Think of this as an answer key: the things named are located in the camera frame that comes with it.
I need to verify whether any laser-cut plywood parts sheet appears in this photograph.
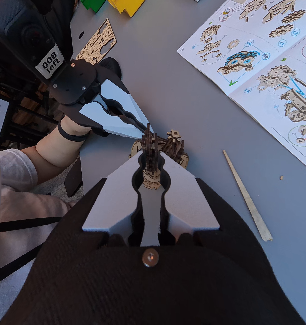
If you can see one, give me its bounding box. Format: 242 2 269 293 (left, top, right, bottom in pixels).
76 18 117 65

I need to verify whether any dark shelf unit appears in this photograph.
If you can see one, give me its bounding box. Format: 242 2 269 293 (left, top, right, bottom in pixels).
0 69 65 151

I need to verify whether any yellow plastic bin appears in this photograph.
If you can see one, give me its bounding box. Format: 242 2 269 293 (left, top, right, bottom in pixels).
107 0 146 17

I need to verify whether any dark wooden gear cluster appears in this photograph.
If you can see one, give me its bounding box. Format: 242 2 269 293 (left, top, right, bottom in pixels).
142 123 159 176

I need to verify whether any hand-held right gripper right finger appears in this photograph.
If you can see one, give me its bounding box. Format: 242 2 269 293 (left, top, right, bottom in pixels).
159 151 221 246

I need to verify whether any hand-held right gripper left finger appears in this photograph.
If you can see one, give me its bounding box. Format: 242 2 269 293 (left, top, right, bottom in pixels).
82 150 145 246

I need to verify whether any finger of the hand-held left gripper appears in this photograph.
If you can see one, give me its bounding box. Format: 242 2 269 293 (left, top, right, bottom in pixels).
58 101 146 139
94 78 151 132

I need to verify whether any wooden gear model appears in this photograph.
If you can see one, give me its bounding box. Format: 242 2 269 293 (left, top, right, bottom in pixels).
129 129 190 190

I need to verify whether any black strap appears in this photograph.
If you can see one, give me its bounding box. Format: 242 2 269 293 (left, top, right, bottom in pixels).
0 217 62 233
0 242 43 288

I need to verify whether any black mesh armrest pad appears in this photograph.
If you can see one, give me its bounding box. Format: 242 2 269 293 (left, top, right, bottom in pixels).
98 57 122 81

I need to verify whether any assembly instruction booklet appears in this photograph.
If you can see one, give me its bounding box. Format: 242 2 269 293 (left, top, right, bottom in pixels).
177 0 306 176

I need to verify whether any person's left hand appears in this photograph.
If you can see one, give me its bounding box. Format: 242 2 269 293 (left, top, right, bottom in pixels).
59 115 93 136

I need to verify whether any green plastic bin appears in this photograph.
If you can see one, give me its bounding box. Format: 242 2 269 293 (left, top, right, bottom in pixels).
80 0 109 13

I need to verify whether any flat wooden stick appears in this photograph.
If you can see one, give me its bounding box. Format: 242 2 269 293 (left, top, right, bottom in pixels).
223 150 273 242

